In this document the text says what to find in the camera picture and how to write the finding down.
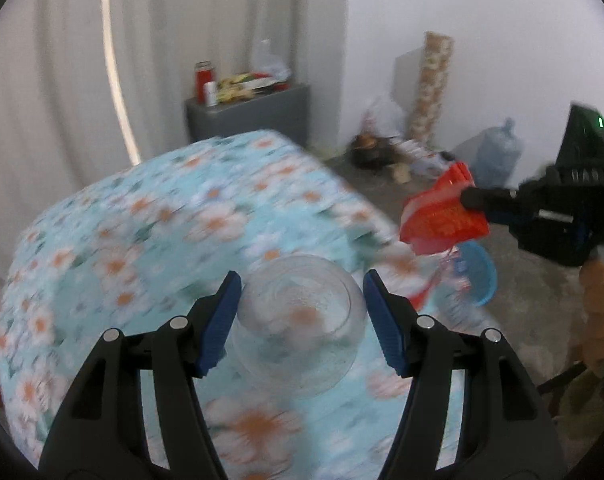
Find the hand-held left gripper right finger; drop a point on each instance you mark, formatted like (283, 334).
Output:
(386, 325)

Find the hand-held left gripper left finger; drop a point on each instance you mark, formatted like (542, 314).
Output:
(217, 325)

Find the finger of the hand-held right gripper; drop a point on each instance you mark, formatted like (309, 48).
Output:
(491, 200)

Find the red snack bag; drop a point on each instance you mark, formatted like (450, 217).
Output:
(436, 215)

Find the blue plastic wastebasket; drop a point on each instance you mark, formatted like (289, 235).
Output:
(481, 280)

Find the clear glass jar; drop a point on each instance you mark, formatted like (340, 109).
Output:
(297, 340)

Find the person's right hand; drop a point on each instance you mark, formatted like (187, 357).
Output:
(599, 310)

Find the blue water jug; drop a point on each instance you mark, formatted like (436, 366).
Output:
(499, 155)

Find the brown cardboard scrap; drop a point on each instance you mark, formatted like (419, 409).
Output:
(401, 174)

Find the floral blue tablecloth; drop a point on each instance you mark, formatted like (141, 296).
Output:
(132, 240)

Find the dark box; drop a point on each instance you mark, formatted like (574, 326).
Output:
(371, 152)

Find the white plastic bag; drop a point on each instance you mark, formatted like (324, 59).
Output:
(386, 112)

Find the white flat panel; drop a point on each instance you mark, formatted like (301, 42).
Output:
(406, 75)

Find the grey cabinet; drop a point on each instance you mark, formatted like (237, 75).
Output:
(252, 115)

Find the small white bottle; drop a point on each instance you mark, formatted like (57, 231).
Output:
(211, 94)

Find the pile of snack packets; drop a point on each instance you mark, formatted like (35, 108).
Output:
(247, 87)

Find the red thermos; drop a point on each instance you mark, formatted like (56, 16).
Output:
(203, 77)

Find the white curtain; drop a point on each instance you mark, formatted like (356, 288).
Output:
(47, 85)

